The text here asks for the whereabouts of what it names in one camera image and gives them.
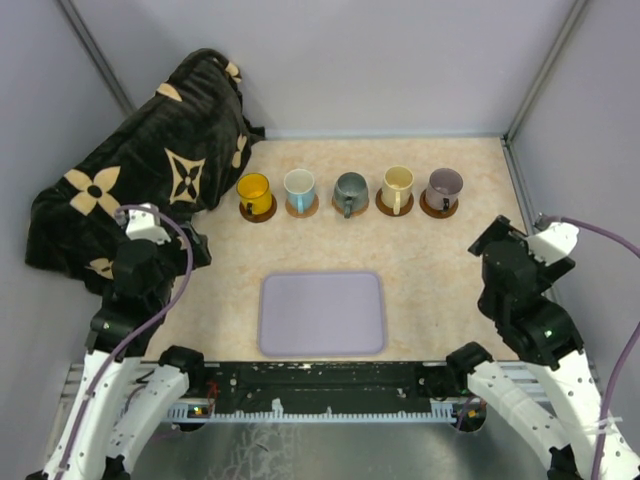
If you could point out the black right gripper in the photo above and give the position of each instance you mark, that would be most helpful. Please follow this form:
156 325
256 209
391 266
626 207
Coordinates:
545 273

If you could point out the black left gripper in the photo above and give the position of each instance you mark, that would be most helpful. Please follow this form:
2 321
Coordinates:
202 256

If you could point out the dark wooden coaster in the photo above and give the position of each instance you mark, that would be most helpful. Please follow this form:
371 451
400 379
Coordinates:
259 218
452 211
389 211

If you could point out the purple ceramic mug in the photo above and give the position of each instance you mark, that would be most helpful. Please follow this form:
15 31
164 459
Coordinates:
443 189

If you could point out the cream ceramic mug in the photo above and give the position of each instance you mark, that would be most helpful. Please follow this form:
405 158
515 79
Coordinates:
397 188

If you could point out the yellow ceramic mug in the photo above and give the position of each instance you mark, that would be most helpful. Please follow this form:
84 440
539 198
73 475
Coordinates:
255 193

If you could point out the grey ceramic mug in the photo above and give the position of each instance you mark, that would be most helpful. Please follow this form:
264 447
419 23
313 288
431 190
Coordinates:
351 194

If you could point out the light woven rattan coaster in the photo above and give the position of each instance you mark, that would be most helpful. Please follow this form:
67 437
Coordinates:
292 211

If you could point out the white mug blue handle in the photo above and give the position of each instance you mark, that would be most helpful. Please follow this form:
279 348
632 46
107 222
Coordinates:
300 189

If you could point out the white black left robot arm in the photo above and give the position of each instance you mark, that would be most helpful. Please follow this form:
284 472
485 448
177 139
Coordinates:
108 425

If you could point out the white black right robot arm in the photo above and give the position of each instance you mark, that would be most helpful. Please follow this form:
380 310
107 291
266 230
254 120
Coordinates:
578 437

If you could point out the black floral blanket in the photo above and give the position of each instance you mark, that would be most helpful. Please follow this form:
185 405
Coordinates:
181 151

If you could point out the lavender plastic tray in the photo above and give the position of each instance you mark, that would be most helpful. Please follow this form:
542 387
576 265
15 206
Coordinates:
322 314

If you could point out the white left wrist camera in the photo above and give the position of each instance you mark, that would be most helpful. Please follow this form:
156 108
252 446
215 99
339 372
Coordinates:
141 223

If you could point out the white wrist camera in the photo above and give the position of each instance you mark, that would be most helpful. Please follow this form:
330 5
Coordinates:
141 223
553 241

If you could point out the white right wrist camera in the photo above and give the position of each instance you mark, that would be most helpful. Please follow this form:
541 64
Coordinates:
553 241

